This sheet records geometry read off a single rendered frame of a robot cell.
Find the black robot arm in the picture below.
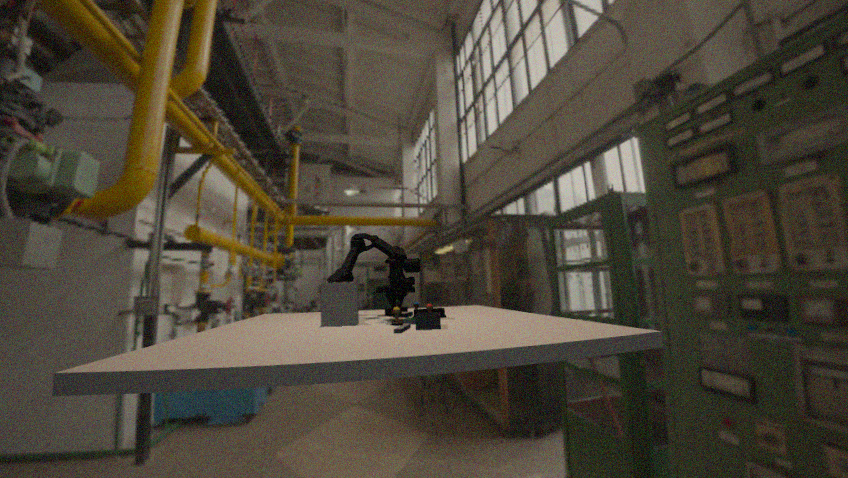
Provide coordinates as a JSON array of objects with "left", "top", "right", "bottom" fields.
[{"left": 327, "top": 233, "right": 420, "bottom": 289}]

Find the yellow rubber stamp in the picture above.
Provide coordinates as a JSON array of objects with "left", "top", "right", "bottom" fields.
[{"left": 391, "top": 307, "right": 403, "bottom": 325}]

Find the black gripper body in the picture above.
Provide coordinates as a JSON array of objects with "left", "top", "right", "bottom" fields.
[{"left": 376, "top": 273, "right": 415, "bottom": 294}]

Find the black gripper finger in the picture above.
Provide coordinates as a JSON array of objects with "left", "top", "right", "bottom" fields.
[
  {"left": 384, "top": 293, "right": 398, "bottom": 309},
  {"left": 396, "top": 293, "right": 409, "bottom": 309}
]

